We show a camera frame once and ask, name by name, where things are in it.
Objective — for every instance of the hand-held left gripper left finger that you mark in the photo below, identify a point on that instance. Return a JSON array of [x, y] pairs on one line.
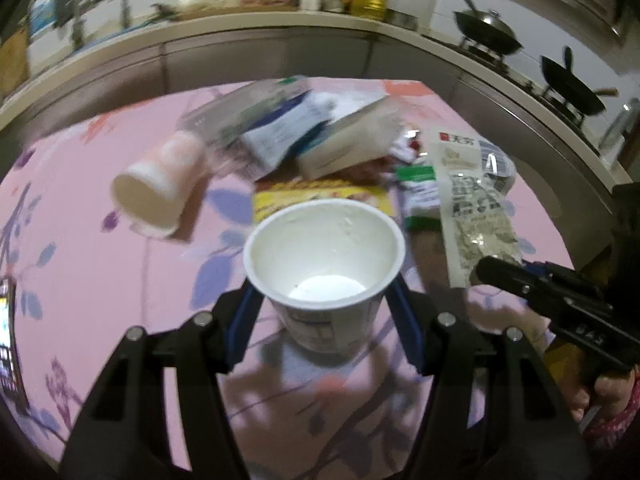
[[241, 327]]

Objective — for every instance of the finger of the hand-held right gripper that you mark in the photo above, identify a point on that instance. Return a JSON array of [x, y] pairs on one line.
[[565, 274], [505, 275]]

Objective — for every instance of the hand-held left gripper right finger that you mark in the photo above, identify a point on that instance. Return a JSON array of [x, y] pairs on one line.
[[406, 322]]

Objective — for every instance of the long clear printed bag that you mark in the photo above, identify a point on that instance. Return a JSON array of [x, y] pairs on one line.
[[470, 200]]

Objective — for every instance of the white paper cup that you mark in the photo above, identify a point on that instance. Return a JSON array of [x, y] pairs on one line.
[[325, 240]]

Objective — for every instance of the yellow packet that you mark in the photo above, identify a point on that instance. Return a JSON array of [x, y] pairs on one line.
[[280, 198]]

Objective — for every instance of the person's right forearm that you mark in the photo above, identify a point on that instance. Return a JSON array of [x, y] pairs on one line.
[[620, 427]]

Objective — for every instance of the person's right hand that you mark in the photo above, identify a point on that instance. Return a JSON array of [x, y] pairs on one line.
[[607, 392]]

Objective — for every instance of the green white packet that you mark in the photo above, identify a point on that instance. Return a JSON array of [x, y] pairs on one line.
[[420, 185]]

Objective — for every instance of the pink printed tablecloth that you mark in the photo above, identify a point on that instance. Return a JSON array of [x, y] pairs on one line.
[[100, 270]]

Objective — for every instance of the pink paper cup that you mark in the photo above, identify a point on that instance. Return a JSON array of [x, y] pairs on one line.
[[160, 180]]

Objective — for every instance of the white carton box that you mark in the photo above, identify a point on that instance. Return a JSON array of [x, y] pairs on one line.
[[340, 146]]

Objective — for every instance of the black frying pan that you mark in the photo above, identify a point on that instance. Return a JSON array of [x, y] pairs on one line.
[[572, 85]]

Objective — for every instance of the gas stove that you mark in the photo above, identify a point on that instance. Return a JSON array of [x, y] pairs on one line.
[[530, 85]]

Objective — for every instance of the blue white packet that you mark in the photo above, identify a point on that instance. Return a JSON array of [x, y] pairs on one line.
[[280, 132]]

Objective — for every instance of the clear plastic bottle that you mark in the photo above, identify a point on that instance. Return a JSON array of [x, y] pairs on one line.
[[225, 110]]

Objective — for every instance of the black wok with lid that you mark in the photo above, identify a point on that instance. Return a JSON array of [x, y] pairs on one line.
[[487, 27]]

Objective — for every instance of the kitchen counter cabinet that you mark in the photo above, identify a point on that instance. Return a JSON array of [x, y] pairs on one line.
[[250, 55]]

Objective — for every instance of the wooden cutting board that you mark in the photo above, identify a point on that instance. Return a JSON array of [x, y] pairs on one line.
[[215, 7]]

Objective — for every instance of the metal faucet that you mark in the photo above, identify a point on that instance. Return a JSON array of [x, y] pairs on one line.
[[80, 5]]

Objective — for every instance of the white blue bag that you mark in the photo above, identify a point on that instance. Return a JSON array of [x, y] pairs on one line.
[[42, 12]]

